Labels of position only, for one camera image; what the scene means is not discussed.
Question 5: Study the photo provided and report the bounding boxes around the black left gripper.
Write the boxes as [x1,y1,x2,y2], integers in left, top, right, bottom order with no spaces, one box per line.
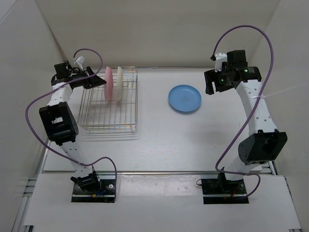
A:
[70,66,107,89]

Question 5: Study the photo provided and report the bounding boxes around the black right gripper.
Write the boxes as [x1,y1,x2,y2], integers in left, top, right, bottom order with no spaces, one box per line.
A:
[204,66,234,95]

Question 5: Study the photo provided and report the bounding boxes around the blue plastic plate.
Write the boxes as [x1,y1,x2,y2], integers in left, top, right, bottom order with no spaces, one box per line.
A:
[168,85,202,114]

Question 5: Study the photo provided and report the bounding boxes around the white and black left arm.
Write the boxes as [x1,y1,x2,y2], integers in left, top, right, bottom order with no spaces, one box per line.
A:
[39,61,107,194]

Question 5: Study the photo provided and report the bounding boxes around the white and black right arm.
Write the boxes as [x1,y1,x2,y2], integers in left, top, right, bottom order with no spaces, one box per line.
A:
[204,50,287,193]

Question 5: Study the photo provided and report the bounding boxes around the pink plastic plate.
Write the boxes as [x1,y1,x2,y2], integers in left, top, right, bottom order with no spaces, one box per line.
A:
[104,66,113,101]

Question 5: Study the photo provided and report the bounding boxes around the cream plastic plate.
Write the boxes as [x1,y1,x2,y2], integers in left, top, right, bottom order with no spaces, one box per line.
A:
[116,66,123,101]

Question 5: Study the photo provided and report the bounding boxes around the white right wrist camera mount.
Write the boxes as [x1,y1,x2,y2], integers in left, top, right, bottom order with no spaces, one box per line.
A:
[214,53,227,73]

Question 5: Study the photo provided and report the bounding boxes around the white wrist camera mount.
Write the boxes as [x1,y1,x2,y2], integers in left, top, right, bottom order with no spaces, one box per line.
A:
[214,53,227,73]
[73,56,85,70]

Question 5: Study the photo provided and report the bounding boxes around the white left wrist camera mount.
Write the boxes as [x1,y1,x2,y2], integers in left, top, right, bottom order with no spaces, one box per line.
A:
[73,56,85,70]

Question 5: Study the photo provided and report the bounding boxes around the chrome wire dish rack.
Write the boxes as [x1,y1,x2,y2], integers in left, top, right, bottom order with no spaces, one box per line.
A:
[78,66,138,133]

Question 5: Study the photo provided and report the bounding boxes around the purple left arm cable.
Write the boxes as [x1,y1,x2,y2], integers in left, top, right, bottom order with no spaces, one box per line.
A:
[25,48,118,179]

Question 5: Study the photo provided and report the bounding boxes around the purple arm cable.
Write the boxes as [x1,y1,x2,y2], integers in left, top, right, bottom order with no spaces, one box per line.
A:
[210,24,275,199]
[25,48,118,179]

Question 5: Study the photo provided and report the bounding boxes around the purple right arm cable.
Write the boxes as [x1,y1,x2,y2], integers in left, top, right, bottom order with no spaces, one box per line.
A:
[210,24,275,199]

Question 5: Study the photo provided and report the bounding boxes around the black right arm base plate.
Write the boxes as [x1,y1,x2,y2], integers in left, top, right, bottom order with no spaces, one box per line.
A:
[196,174,249,204]

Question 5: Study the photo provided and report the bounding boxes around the aluminium table frame rail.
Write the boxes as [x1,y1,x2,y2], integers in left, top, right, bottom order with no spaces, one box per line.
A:
[260,161,277,175]

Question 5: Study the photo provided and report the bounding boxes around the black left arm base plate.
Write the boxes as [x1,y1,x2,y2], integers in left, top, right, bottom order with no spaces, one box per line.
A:
[70,171,116,203]

